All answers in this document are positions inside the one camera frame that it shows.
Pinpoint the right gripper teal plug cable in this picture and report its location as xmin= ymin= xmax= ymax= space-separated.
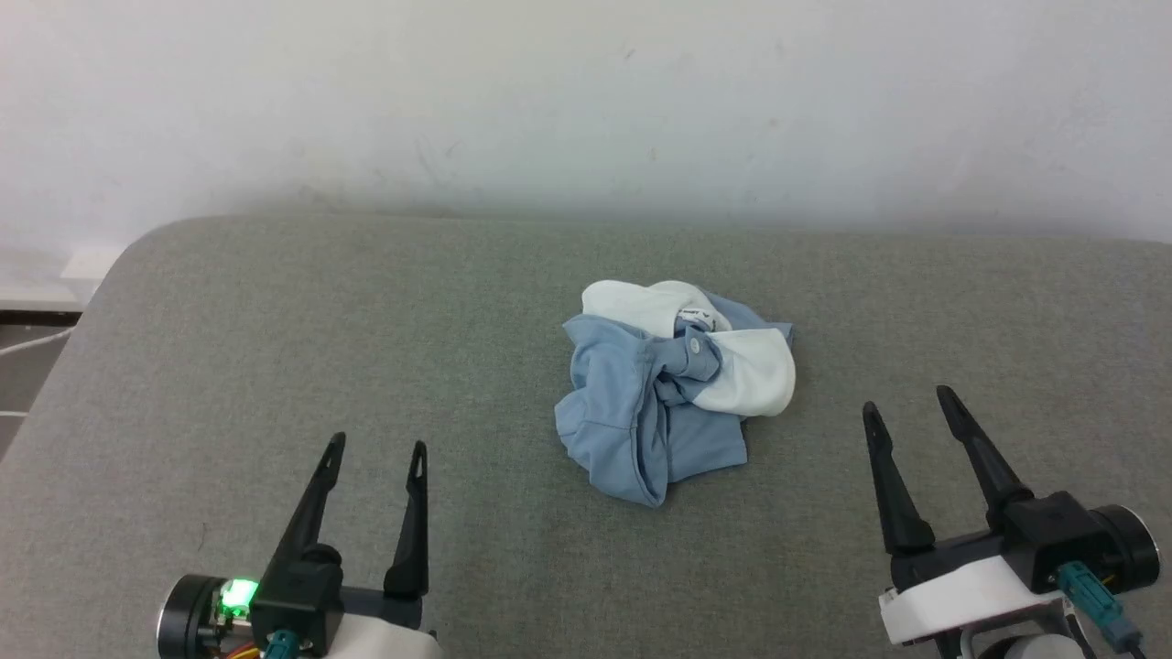
xmin=1055 ymin=562 xmax=1147 ymax=659

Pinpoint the grey fabric sofa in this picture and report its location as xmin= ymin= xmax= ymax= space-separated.
xmin=0 ymin=215 xmax=1172 ymax=659

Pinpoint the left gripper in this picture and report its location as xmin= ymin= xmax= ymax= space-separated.
xmin=157 ymin=432 xmax=442 ymax=659

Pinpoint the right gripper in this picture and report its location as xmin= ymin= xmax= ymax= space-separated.
xmin=862 ymin=385 xmax=1161 ymax=647

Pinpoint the blue polo shirt white collar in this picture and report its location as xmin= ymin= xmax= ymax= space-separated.
xmin=553 ymin=279 xmax=797 ymax=509

